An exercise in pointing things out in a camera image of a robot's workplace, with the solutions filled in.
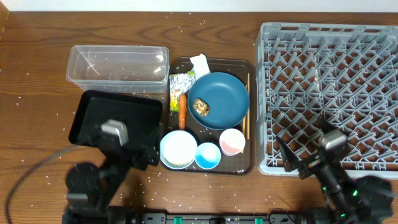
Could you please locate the pink cup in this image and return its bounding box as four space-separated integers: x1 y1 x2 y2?
219 128 246 156

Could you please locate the small blue cup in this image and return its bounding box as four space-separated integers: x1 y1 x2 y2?
195 142 221 170

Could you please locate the dark blue plate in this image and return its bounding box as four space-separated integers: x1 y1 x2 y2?
187 72 250 130

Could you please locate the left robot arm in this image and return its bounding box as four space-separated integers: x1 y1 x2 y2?
62 119 162 224

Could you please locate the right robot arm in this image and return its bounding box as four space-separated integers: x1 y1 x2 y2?
276 129 396 223

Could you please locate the grey dishwasher rack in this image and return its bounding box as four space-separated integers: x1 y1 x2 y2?
254 22 397 179

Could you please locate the black plastic bin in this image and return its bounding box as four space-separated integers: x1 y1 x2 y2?
68 90 162 147

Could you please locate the light blue rice bowl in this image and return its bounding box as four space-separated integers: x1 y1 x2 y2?
160 130 198 170

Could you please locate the wooden chopstick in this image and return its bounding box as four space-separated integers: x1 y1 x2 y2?
246 72 251 140
241 84 249 154

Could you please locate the orange carrot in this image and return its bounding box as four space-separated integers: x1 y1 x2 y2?
178 93 187 130

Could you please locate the dark brown serving tray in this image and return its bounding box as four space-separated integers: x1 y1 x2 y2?
164 57 256 176

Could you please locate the clear plastic bin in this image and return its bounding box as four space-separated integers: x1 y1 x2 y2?
66 45 170 93

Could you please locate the brown food scrap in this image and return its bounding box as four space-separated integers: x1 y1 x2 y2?
193 98 210 116

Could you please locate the foil snack wrapper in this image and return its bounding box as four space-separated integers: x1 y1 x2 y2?
169 72 195 112

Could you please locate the crumpled white napkin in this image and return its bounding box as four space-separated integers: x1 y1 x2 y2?
190 54 211 80

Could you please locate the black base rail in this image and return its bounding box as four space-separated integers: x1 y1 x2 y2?
141 213 295 224

